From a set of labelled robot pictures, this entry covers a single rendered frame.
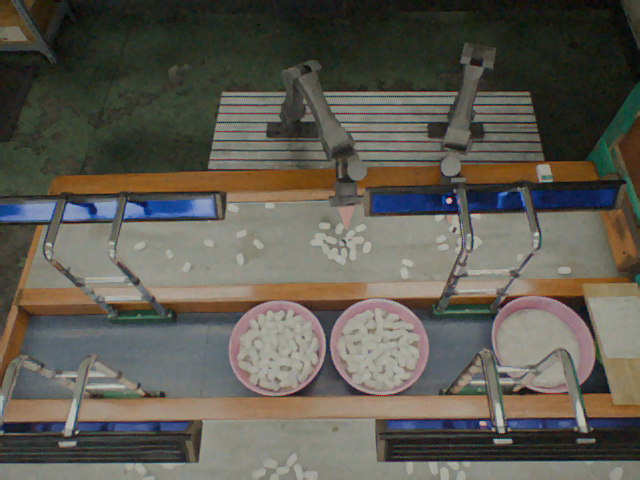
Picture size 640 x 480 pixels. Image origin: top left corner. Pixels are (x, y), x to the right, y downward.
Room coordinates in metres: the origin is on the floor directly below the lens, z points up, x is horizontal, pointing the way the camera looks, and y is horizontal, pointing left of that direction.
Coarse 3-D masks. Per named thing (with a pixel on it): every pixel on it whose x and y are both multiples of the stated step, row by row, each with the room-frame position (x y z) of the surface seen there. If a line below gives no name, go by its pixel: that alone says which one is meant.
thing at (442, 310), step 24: (456, 192) 0.65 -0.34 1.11; (528, 192) 0.62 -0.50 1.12; (528, 216) 0.56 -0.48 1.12; (456, 264) 0.51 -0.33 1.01; (528, 264) 0.48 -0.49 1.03; (456, 288) 0.51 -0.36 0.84; (504, 288) 0.49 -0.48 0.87; (432, 312) 0.50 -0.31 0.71; (456, 312) 0.49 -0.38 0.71; (480, 312) 0.48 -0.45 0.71
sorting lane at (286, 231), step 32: (64, 224) 0.91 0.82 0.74; (96, 224) 0.90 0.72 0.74; (128, 224) 0.89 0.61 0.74; (160, 224) 0.87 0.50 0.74; (192, 224) 0.86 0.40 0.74; (224, 224) 0.85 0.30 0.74; (256, 224) 0.84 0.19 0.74; (288, 224) 0.83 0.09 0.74; (352, 224) 0.81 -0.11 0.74; (384, 224) 0.79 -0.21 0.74; (416, 224) 0.78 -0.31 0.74; (448, 224) 0.77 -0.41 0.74; (480, 224) 0.76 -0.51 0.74; (512, 224) 0.75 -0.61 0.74; (544, 224) 0.74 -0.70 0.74; (576, 224) 0.73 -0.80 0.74; (64, 256) 0.79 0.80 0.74; (96, 256) 0.78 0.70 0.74; (128, 256) 0.77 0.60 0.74; (160, 256) 0.76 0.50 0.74; (192, 256) 0.75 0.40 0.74; (224, 256) 0.73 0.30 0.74; (256, 256) 0.72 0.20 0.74; (288, 256) 0.71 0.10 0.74; (320, 256) 0.70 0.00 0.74; (384, 256) 0.68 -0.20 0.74; (416, 256) 0.67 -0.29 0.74; (448, 256) 0.66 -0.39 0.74; (480, 256) 0.65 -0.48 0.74; (512, 256) 0.64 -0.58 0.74; (544, 256) 0.63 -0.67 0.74; (576, 256) 0.62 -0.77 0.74; (608, 256) 0.61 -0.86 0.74
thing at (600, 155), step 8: (600, 144) 0.97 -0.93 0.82; (592, 152) 0.98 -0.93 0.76; (600, 152) 0.95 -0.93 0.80; (608, 152) 0.92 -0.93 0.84; (592, 160) 0.96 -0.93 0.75; (600, 160) 0.93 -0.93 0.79; (608, 160) 0.90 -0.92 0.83; (600, 168) 0.91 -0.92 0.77; (608, 168) 0.88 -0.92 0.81; (600, 176) 0.88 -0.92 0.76; (632, 272) 0.55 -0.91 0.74
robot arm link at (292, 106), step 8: (304, 72) 1.15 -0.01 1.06; (296, 88) 1.13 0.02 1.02; (288, 96) 1.20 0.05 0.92; (296, 96) 1.17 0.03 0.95; (288, 104) 1.21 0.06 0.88; (296, 104) 1.19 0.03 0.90; (288, 112) 1.21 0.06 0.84; (296, 112) 1.21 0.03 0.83; (304, 112) 1.23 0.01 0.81; (288, 120) 1.21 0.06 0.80
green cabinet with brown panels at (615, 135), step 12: (636, 96) 0.96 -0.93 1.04; (624, 108) 0.97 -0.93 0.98; (636, 108) 0.93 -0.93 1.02; (624, 120) 0.94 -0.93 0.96; (636, 120) 0.92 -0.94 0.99; (612, 132) 0.96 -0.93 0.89; (624, 132) 0.92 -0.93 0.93; (636, 132) 0.89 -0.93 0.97; (612, 144) 0.93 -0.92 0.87; (624, 144) 0.90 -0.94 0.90; (636, 144) 0.86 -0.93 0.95; (612, 156) 0.90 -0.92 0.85; (624, 156) 0.87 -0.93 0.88; (636, 156) 0.83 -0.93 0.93; (624, 168) 0.83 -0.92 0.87; (636, 168) 0.80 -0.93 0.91; (636, 180) 0.77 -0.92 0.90; (636, 192) 0.74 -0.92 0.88; (636, 204) 0.70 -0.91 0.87; (636, 216) 0.67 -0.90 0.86
